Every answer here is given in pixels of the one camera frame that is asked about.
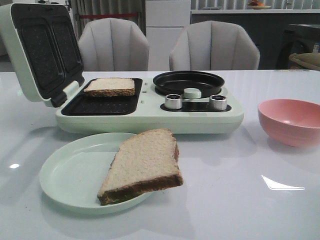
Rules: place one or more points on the white bread slice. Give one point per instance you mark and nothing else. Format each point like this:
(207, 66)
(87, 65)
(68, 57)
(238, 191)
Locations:
(110, 87)
(144, 163)

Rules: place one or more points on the pink plastic bowl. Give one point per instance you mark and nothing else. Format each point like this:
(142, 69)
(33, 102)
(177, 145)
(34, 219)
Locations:
(290, 121)

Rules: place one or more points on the green breakfast maker lid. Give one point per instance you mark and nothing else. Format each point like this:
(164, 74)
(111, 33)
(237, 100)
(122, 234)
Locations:
(43, 49)

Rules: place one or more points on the green breakfast maker base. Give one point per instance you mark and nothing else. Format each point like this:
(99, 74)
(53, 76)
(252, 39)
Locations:
(145, 111)

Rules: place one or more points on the left silver control knob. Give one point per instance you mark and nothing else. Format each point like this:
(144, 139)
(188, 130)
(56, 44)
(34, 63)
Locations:
(173, 101)

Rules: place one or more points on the silver control knob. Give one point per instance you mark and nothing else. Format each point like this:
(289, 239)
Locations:
(173, 101)
(218, 102)

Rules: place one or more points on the green round pan knob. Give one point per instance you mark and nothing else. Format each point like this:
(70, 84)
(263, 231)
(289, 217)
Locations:
(192, 93)

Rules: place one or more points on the black round frying pan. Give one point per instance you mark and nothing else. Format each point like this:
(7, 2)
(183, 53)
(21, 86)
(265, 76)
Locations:
(174, 82)

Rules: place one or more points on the right silver control knob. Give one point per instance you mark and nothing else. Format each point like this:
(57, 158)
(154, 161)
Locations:
(218, 102)

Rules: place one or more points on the right grey upholstered chair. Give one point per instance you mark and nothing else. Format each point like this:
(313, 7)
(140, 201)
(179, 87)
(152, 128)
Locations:
(214, 45)

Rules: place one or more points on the grey upholstered chair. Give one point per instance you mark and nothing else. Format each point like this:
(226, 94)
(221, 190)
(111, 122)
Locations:
(214, 45)
(113, 44)

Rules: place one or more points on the left grey upholstered chair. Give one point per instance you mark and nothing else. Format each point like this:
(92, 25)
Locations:
(113, 44)

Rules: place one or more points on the white cabinet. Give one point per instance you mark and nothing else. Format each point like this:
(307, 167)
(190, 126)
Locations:
(164, 20)

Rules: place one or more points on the light green round plate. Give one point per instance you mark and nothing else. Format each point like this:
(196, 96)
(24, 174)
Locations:
(72, 175)

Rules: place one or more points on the fruit plate on counter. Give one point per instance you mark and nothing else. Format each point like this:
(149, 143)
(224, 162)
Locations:
(257, 5)

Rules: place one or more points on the tan cushion at right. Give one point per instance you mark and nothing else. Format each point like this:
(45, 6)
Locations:
(305, 61)

